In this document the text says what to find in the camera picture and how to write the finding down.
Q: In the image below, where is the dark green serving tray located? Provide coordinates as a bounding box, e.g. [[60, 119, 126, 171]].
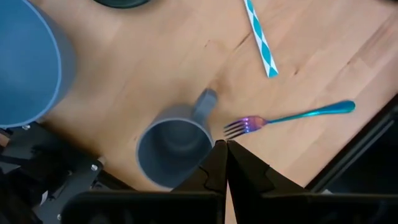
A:
[[92, 0, 152, 9]]

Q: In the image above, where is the iridescent metal fork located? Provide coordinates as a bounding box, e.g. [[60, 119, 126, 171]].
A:
[[223, 100, 356, 140]]

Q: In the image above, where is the knife with teal checkered handle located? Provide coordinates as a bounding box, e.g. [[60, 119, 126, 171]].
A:
[[243, 0, 279, 78]]

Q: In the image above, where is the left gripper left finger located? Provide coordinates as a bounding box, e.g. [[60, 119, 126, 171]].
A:
[[62, 139, 229, 224]]

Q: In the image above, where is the grey plastic mug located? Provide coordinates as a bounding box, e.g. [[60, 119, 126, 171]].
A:
[[136, 88, 218, 190]]

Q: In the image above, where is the blue plastic bowl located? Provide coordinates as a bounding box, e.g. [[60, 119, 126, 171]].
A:
[[0, 0, 77, 129]]

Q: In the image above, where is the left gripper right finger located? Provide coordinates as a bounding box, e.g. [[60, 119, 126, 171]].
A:
[[228, 139, 398, 224]]

